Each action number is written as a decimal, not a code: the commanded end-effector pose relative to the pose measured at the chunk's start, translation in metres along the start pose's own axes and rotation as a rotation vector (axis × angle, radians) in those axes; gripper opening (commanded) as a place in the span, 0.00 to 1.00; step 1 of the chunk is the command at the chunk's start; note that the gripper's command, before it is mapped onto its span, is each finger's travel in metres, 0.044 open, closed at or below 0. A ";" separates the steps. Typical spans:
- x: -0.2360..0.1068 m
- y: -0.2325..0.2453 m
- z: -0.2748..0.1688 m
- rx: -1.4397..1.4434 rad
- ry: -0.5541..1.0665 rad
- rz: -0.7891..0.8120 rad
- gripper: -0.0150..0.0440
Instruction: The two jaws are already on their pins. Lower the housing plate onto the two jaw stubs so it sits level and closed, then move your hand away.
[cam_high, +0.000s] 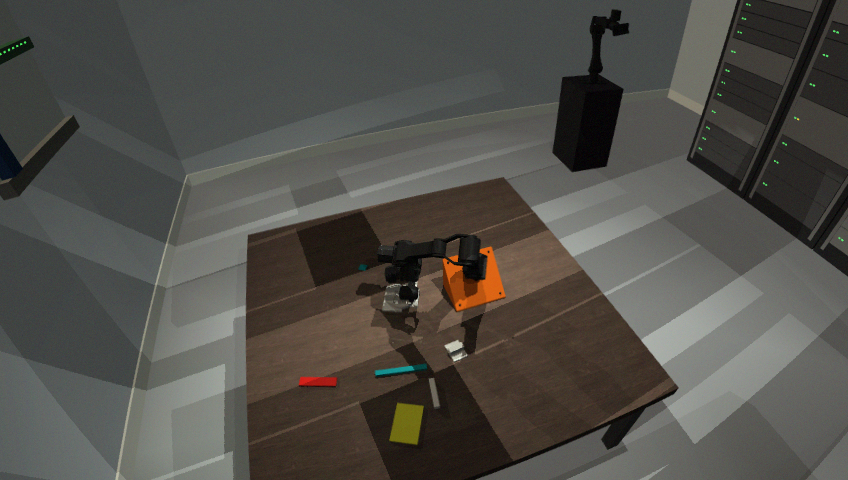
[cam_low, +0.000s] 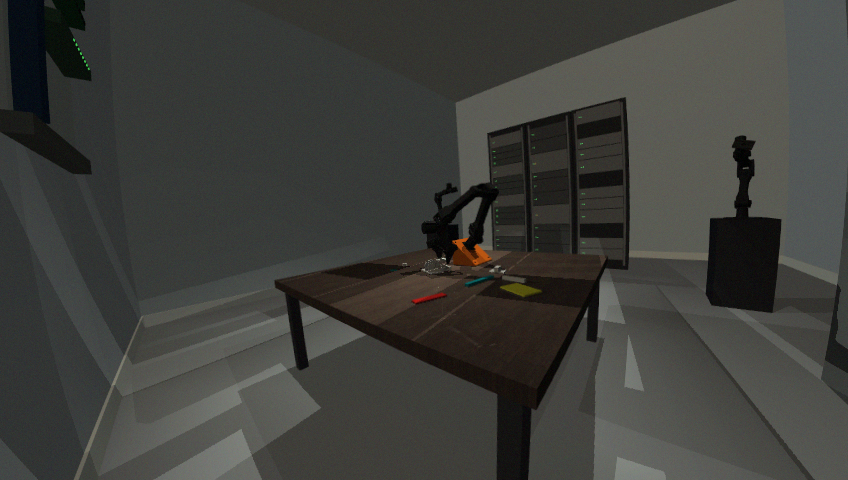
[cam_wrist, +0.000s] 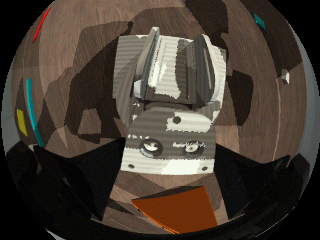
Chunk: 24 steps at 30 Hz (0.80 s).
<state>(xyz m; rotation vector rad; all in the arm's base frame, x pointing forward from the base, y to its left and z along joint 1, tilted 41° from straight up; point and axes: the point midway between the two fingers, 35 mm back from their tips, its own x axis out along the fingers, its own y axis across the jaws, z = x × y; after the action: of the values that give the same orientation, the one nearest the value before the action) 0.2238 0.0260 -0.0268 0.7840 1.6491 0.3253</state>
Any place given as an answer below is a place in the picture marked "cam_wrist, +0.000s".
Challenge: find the yellow flat rectangular plate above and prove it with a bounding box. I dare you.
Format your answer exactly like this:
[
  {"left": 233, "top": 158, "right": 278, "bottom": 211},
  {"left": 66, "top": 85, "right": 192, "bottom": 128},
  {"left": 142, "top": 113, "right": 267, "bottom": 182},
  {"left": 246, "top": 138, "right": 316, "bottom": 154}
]
[{"left": 16, "top": 109, "right": 28, "bottom": 136}]

